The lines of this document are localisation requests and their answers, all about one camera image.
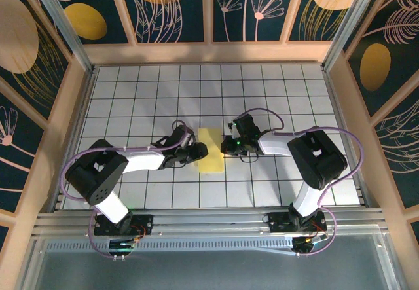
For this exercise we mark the frosted acrylic panel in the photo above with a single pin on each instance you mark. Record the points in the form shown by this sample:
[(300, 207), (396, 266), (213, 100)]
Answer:
[(209, 270)]

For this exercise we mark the aluminium corner post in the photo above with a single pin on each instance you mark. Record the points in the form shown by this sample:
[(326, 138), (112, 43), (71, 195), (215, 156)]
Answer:
[(62, 25), (352, 25)]

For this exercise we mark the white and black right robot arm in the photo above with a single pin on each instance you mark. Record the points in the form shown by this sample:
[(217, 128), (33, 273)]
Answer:
[(275, 144)]

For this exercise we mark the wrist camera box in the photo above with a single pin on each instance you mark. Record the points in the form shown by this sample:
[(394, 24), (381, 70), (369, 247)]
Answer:
[(190, 139), (231, 127)]

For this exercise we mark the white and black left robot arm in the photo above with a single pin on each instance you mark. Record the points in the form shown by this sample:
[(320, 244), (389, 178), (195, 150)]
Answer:
[(144, 160)]

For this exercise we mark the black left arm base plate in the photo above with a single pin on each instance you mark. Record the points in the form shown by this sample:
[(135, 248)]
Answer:
[(144, 221)]

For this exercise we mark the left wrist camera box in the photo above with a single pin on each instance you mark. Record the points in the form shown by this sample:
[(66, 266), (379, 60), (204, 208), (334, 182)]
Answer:
[(190, 139)]

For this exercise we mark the yellow paper sheet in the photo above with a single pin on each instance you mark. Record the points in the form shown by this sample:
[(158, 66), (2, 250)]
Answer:
[(211, 165)]

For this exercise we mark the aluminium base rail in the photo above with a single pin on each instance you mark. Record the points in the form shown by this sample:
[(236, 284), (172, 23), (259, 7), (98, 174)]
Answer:
[(209, 219)]

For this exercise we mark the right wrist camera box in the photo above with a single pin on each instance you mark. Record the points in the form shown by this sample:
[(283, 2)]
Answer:
[(231, 127)]

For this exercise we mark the aluminium side rail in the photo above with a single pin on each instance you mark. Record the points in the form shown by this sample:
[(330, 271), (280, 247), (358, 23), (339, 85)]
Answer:
[(347, 139), (72, 139)]

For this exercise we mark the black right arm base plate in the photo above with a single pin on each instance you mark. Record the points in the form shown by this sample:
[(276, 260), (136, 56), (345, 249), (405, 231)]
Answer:
[(278, 223)]

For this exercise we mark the white grid mat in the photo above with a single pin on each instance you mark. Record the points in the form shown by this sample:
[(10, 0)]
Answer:
[(147, 90)]

